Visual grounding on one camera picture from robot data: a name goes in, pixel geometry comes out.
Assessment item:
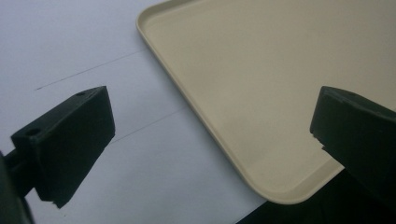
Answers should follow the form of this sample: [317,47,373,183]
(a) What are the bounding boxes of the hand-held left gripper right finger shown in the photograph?
[309,85,396,206]

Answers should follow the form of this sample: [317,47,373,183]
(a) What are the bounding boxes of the beige plastic tray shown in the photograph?
[135,0,396,205]

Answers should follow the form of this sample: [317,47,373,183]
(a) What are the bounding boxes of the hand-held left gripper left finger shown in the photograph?
[4,85,116,209]

